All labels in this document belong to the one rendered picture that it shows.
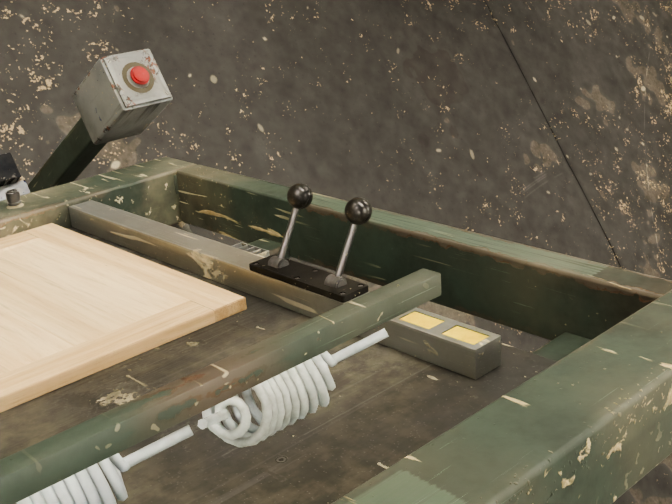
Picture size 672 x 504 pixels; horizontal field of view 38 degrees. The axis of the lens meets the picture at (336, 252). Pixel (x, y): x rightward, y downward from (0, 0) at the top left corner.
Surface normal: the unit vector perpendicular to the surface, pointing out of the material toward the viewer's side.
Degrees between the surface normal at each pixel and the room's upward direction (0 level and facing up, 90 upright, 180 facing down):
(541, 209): 0
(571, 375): 57
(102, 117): 90
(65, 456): 33
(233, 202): 90
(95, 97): 90
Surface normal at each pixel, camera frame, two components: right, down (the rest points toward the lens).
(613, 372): -0.07, -0.94
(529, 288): -0.72, 0.29
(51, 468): 0.69, 0.21
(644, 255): 0.55, -0.33
